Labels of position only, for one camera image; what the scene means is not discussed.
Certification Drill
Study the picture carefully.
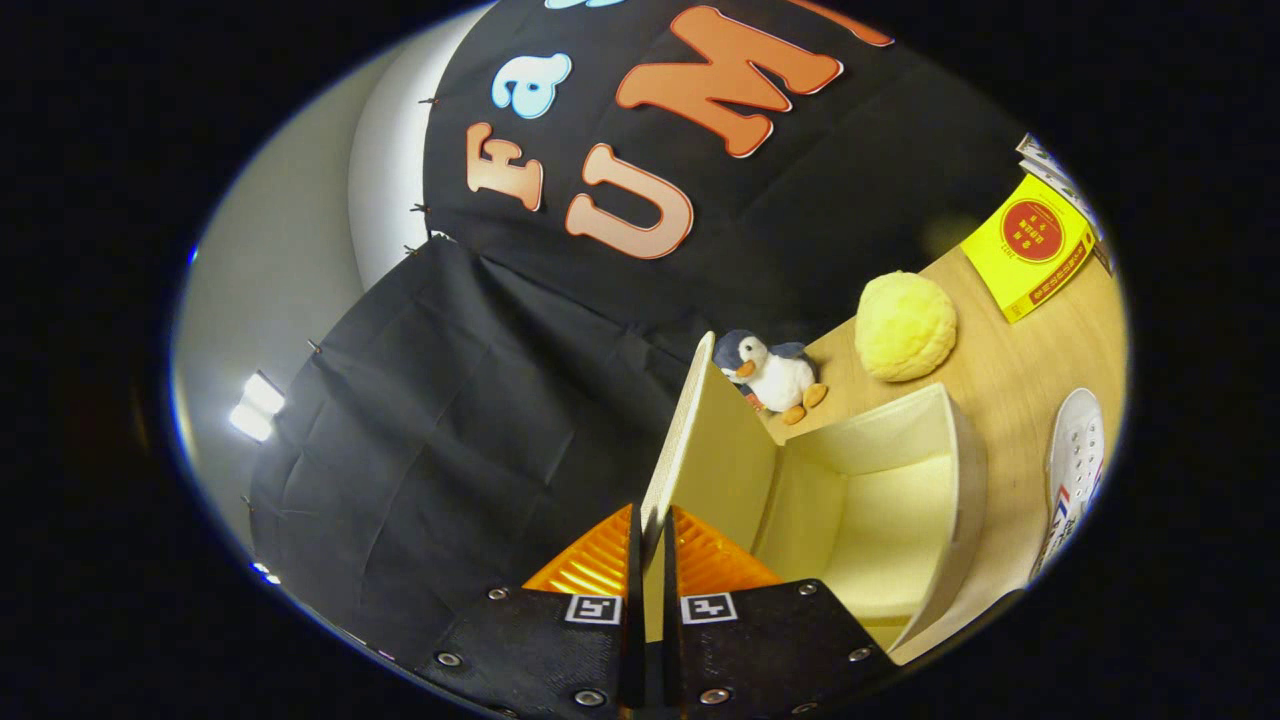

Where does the yellow book with red circle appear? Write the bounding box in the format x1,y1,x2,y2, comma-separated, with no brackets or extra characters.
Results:
960,173,1099,324

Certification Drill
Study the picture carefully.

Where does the penguin plush toy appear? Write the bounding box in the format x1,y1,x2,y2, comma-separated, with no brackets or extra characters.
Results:
713,329,829,426

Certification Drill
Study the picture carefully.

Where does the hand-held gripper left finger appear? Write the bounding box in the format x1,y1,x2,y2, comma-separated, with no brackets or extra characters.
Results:
415,503,646,716

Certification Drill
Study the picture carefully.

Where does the white canvas shoe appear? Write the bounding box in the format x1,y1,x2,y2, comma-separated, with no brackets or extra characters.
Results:
1030,388,1107,581

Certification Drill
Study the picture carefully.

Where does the yellow plush ball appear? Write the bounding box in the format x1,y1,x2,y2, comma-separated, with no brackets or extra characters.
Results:
855,271,958,383

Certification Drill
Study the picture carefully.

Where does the beige fabric storage box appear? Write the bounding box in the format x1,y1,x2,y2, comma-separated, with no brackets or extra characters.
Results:
640,331,989,666

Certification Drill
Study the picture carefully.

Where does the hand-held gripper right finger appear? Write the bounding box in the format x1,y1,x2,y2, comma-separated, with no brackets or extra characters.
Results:
662,505,901,719

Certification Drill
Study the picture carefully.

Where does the ceiling light panel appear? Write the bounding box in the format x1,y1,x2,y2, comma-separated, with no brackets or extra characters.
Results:
228,371,287,443

